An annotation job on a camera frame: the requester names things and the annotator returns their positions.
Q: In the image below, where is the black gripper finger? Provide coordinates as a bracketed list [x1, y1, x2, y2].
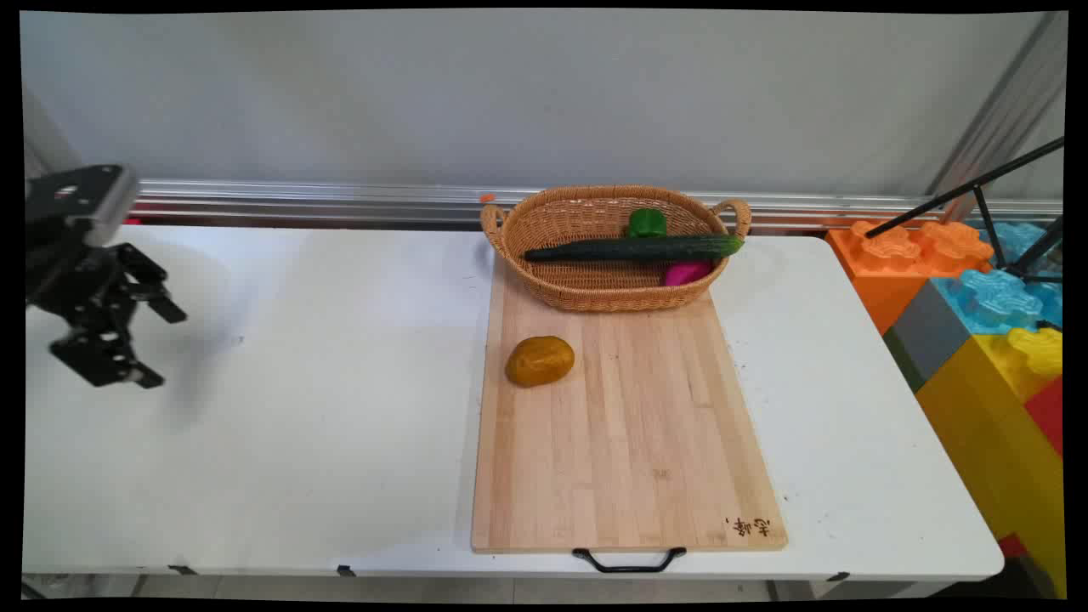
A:
[49, 316, 166, 390]
[109, 243, 188, 325]

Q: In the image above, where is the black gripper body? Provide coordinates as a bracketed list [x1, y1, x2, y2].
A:
[25, 223, 118, 331]

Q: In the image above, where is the brown potato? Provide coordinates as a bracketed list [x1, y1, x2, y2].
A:
[506, 336, 576, 388]

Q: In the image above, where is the woven wicker basket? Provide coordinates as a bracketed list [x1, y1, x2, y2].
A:
[480, 185, 753, 313]

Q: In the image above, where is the dark green cucumber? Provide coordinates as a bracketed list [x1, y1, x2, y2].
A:
[524, 235, 745, 263]

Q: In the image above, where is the wooden cutting board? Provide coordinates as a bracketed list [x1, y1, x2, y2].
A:
[471, 255, 789, 554]

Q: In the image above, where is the magenta toy vegetable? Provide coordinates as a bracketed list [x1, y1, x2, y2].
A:
[664, 260, 714, 287]

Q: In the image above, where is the orange giant building block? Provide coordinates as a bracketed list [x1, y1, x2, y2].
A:
[826, 219, 995, 336]

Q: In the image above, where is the gray giant building block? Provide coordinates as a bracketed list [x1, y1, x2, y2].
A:
[882, 279, 972, 394]

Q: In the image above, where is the blue giant building block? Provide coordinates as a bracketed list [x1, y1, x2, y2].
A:
[931, 221, 1063, 336]

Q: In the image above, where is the black tripod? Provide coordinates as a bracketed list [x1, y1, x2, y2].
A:
[865, 136, 1065, 285]

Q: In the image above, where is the yellow giant building block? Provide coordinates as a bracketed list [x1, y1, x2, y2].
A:
[915, 326, 1067, 596]

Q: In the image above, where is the red giant building block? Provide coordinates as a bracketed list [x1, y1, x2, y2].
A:
[1023, 376, 1065, 458]

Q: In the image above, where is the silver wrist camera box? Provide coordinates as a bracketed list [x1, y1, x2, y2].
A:
[25, 165, 140, 248]

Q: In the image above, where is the aluminium rail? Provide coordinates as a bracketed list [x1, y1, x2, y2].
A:
[127, 178, 1063, 232]

